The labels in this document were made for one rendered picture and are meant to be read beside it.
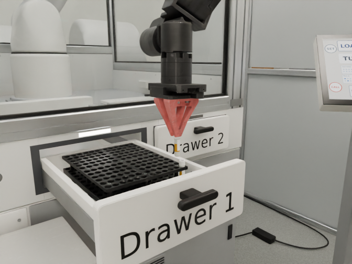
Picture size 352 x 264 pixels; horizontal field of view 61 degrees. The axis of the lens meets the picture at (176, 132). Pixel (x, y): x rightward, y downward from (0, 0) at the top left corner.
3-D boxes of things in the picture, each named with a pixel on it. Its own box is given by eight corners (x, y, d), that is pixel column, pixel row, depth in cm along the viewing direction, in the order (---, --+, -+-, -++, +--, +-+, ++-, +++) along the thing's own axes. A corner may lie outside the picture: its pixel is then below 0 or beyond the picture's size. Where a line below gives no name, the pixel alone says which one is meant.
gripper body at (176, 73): (178, 96, 49) (178, 50, 48) (146, 92, 58) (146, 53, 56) (207, 94, 53) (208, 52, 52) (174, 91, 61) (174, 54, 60)
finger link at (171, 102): (169, 141, 53) (169, 87, 51) (149, 134, 58) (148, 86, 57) (199, 136, 57) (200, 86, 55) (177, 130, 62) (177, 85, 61)
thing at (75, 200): (230, 206, 57) (231, 176, 56) (107, 260, 42) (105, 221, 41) (127, 155, 88) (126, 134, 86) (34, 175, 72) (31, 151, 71)
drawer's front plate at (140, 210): (242, 213, 57) (245, 160, 55) (102, 281, 40) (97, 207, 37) (235, 210, 59) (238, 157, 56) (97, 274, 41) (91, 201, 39)
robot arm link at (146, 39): (180, -27, 50) (216, 2, 55) (149, -12, 59) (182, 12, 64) (154, 38, 49) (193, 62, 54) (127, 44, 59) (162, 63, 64)
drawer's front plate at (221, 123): (228, 147, 101) (229, 115, 98) (158, 165, 83) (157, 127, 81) (224, 146, 102) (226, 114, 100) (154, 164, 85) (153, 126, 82)
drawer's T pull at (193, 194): (219, 198, 46) (219, 189, 46) (182, 213, 42) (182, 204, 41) (202, 190, 49) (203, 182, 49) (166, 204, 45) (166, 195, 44)
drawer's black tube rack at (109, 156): (187, 195, 61) (187, 166, 60) (108, 224, 50) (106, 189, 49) (132, 166, 78) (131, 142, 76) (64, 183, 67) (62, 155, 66)
